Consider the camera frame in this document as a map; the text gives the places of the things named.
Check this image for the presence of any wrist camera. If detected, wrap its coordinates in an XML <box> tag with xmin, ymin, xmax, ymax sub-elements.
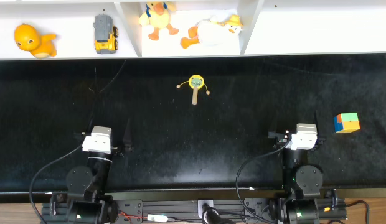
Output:
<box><xmin>82</xmin><ymin>126</ymin><xmax>113</xmax><ymax>154</ymax></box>
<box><xmin>286</xmin><ymin>123</ymin><xmax>318</xmax><ymax>151</ymax></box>

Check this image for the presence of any mounting rail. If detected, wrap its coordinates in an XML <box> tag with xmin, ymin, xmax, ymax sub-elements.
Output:
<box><xmin>40</xmin><ymin>192</ymin><xmax>371</xmax><ymax>224</ymax></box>

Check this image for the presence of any white shelf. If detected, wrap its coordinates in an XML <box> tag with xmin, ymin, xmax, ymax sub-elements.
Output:
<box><xmin>0</xmin><ymin>0</ymin><xmax>386</xmax><ymax>60</ymax></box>

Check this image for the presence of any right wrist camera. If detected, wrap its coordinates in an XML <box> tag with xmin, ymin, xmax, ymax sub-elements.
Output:
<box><xmin>286</xmin><ymin>123</ymin><xmax>318</xmax><ymax>151</ymax></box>

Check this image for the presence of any yellow rattle drum toy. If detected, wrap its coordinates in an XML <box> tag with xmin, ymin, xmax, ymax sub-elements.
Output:
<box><xmin>176</xmin><ymin>74</ymin><xmax>211</xmax><ymax>106</ymax></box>

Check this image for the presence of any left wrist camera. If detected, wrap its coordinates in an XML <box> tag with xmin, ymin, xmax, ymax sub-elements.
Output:
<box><xmin>82</xmin><ymin>126</ymin><xmax>113</xmax><ymax>154</ymax></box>

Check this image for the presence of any grey and yellow toy truck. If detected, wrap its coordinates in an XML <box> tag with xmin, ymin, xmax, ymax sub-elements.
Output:
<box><xmin>93</xmin><ymin>14</ymin><xmax>120</xmax><ymax>55</ymax></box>

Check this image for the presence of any black cable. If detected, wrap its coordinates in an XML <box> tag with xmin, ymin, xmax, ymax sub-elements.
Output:
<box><xmin>235</xmin><ymin>139</ymin><xmax>290</xmax><ymax>224</ymax></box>
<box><xmin>29</xmin><ymin>141</ymin><xmax>87</xmax><ymax>224</ymax></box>

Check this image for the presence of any many-coloured puzzle cube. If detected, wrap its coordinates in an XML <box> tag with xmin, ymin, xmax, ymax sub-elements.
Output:
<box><xmin>333</xmin><ymin>112</ymin><xmax>361</xmax><ymax>134</ymax></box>

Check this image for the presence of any white plush duck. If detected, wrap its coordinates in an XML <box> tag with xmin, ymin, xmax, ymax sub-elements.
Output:
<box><xmin>180</xmin><ymin>14</ymin><xmax>244</xmax><ymax>49</ymax></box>

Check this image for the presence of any yellow plush duck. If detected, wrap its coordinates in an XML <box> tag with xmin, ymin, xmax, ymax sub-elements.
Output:
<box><xmin>139</xmin><ymin>1</ymin><xmax>180</xmax><ymax>41</ymax></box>

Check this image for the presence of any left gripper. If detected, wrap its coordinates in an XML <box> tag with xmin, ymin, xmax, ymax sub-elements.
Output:
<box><xmin>73</xmin><ymin>113</ymin><xmax>133</xmax><ymax>157</ymax></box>

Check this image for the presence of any yellow rubber duck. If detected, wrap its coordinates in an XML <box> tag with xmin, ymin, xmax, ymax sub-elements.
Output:
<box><xmin>13</xmin><ymin>23</ymin><xmax>58</xmax><ymax>60</ymax></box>

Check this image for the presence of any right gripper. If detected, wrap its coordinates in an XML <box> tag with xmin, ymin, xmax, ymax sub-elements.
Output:
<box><xmin>267</xmin><ymin>109</ymin><xmax>326</xmax><ymax>151</ymax></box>

